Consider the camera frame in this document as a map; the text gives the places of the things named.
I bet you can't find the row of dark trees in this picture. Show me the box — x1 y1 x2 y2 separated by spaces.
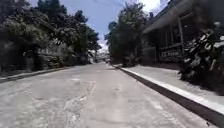
0 0 102 73

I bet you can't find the clump of trees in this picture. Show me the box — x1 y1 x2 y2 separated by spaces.
103 1 150 68

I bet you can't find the building with porch roof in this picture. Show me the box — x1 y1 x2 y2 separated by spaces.
140 0 224 66

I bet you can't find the grey concrete road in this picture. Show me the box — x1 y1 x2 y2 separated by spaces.
0 61 218 128

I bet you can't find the low roadside kerb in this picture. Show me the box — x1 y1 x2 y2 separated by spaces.
0 65 75 84

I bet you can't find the large-leaved bush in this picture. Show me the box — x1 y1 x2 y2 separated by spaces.
178 21 224 92

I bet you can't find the pale concrete pavement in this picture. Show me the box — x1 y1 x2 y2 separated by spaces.
112 63 224 128

